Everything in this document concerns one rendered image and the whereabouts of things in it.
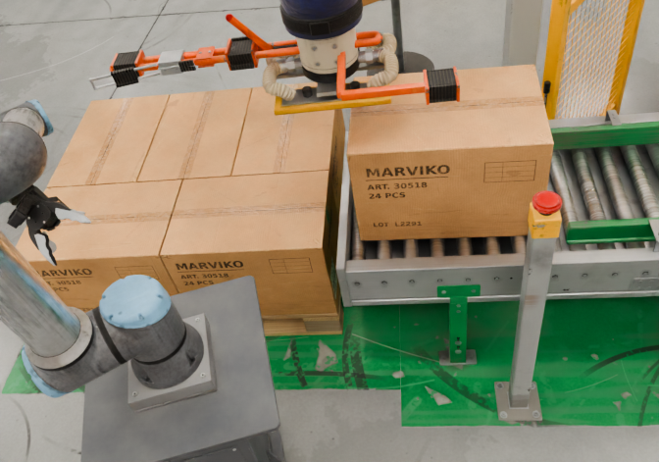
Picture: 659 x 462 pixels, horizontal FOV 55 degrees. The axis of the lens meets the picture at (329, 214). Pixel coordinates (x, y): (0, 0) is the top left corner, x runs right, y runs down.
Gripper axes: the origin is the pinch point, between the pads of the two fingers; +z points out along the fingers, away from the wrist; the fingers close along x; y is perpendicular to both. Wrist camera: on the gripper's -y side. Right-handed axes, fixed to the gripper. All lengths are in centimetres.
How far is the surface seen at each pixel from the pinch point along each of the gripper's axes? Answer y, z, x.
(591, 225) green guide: 59, 105, -93
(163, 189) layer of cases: 94, -15, 5
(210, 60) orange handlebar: 34, -13, -54
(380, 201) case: 56, 51, -54
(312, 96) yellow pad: 37, 16, -66
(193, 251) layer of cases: 69, 14, 6
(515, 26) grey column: 148, 45, -141
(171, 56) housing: 35, -24, -47
